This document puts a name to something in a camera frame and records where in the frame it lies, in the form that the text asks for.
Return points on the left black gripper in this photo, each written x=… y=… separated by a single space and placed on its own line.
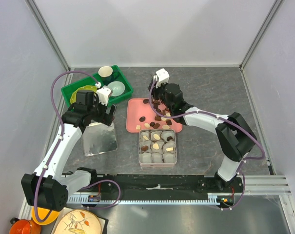
x=106 y=118

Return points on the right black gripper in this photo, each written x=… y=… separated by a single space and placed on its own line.
x=155 y=90

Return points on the silver tin lid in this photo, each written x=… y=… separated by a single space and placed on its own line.
x=99 y=138

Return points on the pink plastic tray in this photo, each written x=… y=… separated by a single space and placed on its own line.
x=140 y=116

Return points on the white oval chocolate piece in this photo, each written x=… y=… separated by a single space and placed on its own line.
x=156 y=136

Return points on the brown oval chocolate piece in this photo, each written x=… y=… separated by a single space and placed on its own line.
x=145 y=148

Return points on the white egg chocolate piece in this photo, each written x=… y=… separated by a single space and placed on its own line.
x=155 y=146

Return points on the pink chocolate tin box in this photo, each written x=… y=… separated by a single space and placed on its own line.
x=157 y=158

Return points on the metal tongs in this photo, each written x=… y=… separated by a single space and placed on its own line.
x=152 y=77

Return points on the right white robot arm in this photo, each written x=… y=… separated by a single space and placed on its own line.
x=234 y=134

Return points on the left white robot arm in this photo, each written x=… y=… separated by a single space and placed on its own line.
x=46 y=187

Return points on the pale green bowl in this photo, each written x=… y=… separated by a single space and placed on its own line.
x=117 y=88

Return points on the yellow green plate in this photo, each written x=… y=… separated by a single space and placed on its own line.
x=74 y=96

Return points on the green plastic crate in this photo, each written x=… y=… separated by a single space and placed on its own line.
x=68 y=90

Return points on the dark teal mug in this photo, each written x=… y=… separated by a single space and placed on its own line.
x=108 y=75

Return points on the decorated round plate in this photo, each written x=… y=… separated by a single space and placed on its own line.
x=78 y=222

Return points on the yellow bowl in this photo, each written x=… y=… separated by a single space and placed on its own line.
x=42 y=213

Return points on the orange mug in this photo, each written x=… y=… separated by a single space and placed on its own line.
x=24 y=226

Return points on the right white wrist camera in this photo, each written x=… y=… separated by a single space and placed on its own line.
x=161 y=76

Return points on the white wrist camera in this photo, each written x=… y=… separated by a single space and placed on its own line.
x=161 y=76
x=103 y=94

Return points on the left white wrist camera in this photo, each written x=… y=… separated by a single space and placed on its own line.
x=103 y=94

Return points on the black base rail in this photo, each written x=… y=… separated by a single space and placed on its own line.
x=104 y=183

